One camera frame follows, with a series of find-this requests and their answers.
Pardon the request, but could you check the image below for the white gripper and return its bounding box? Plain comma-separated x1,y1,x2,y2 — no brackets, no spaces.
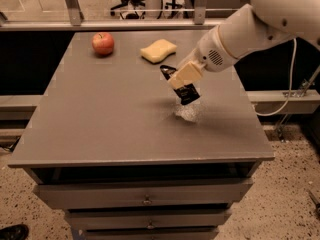
168,33,237,89

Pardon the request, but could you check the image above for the black rxbar chocolate bar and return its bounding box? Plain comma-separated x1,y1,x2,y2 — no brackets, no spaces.
160,65,200,105

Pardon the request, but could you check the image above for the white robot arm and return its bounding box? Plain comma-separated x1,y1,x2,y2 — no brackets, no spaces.
169,0,320,89

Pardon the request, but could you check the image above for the yellow sponge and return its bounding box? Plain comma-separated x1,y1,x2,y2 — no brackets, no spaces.
140,39,177,64

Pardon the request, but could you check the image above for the red apple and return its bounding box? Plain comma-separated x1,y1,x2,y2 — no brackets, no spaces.
91,32,114,55

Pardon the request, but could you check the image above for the grey drawer cabinet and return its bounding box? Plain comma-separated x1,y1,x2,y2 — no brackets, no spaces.
7,29,276,240

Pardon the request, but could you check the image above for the top grey drawer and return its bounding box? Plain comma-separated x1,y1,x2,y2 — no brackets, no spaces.
34,178,253,210

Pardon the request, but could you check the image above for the grey drawer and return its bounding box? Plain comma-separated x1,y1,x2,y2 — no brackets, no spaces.
84,227,219,240
34,178,253,210
66,208,231,230

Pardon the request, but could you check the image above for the middle grey drawer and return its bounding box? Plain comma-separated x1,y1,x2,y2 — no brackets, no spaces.
66,208,231,230

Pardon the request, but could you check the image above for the bottom grey drawer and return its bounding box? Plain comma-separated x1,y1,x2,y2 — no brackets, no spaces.
84,227,219,240

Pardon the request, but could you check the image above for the black shoe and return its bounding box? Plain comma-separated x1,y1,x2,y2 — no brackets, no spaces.
0,224,29,240

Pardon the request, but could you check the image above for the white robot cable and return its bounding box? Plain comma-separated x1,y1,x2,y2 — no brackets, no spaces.
254,37,298,118

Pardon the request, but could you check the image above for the metal railing frame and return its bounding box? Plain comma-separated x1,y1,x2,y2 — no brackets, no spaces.
0,0,320,32

